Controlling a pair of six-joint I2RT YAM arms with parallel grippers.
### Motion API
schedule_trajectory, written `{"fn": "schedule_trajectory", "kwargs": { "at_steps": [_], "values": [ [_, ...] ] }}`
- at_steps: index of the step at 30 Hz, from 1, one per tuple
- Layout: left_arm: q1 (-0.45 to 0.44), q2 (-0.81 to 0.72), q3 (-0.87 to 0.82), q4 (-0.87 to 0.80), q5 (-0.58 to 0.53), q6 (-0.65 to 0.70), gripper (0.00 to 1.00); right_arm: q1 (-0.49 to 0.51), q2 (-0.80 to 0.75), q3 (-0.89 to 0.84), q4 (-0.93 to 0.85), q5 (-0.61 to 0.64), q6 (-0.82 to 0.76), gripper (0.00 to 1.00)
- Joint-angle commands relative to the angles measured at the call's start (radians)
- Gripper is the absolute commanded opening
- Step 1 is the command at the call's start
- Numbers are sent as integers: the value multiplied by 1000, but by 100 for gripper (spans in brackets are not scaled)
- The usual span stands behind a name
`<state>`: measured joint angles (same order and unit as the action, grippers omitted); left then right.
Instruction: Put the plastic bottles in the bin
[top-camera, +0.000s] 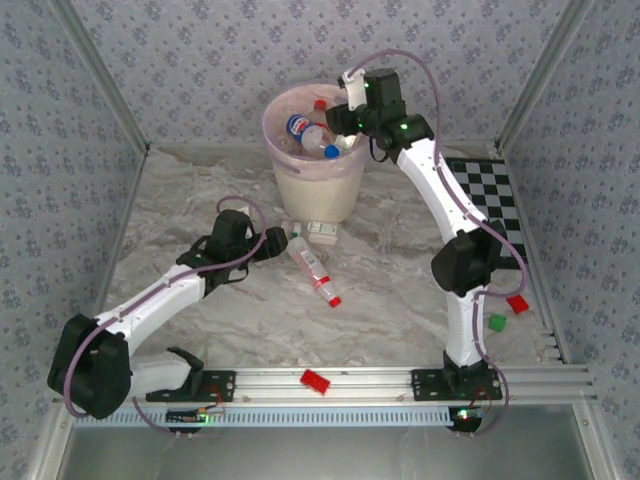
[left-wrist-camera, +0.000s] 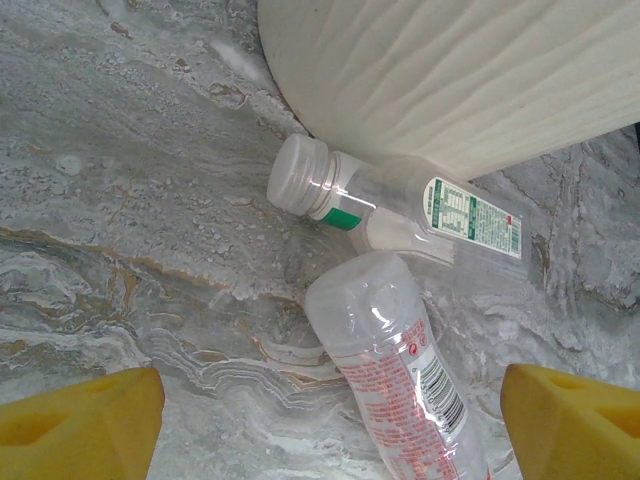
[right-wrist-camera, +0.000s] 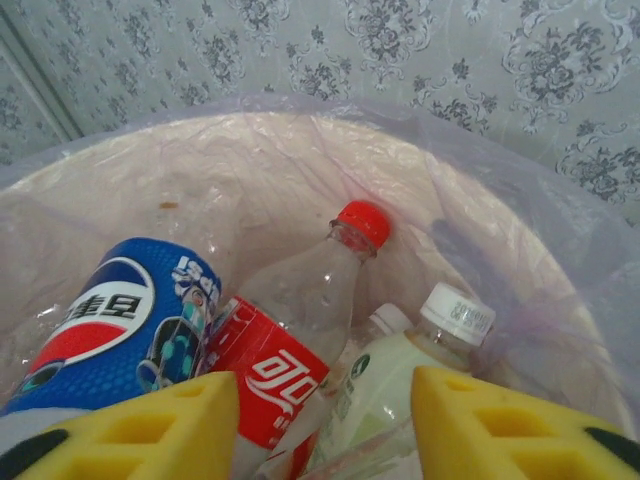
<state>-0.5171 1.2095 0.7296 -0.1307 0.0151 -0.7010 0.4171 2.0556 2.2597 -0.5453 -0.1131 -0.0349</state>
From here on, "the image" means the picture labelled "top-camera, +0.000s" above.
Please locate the clear bottle red cap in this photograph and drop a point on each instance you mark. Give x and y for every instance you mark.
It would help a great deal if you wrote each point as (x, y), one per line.
(320, 104)

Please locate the blue cap bottle blue label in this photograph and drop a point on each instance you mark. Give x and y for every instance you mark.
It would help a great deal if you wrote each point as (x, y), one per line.
(310, 136)

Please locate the pink bottle red cap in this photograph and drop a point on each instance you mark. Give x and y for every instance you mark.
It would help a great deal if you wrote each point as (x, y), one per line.
(310, 260)

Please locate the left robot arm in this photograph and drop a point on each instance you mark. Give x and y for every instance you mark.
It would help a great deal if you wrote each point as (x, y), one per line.
(155, 295)

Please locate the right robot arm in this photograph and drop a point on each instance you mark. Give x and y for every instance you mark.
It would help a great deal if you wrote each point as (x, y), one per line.
(440, 190)

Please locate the cream plastic waste bin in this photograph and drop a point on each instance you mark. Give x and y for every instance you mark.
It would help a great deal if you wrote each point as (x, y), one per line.
(315, 195)

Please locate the pink plastic bin liner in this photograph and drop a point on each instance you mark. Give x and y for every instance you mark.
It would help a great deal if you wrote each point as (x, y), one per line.
(276, 120)

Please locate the small bottle green label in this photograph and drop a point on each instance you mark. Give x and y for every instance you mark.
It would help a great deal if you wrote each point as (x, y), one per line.
(293, 228)

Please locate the bottle green white label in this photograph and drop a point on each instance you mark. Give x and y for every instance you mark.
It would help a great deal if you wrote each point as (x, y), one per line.
(322, 230)

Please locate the marble pattern table cover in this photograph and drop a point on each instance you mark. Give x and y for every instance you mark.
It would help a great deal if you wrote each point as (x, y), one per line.
(390, 300)

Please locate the long red block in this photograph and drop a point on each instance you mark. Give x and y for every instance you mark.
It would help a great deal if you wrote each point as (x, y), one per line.
(315, 382)

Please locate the black white checkerboard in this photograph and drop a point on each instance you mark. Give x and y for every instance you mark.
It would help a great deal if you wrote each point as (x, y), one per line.
(495, 185)

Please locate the long black controller board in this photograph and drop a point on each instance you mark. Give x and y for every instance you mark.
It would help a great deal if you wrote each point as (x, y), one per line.
(185, 416)

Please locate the grey metal panel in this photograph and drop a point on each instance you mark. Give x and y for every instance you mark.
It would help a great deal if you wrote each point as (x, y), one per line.
(325, 455)

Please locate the small green block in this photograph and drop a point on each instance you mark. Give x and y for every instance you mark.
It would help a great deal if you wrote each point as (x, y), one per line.
(497, 323)

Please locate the small red block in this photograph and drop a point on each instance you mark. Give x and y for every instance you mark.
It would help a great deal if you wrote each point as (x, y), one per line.
(517, 304)

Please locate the round black controller board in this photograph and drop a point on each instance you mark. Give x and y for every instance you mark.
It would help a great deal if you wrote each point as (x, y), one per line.
(465, 419)

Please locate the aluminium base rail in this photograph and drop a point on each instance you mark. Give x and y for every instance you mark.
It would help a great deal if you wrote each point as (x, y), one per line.
(280, 382)

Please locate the aluminium frame post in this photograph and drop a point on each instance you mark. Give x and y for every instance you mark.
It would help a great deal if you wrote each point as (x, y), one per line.
(545, 75)
(100, 75)

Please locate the aluminium side frame rail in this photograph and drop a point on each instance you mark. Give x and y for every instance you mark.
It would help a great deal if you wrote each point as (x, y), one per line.
(557, 345)
(65, 440)

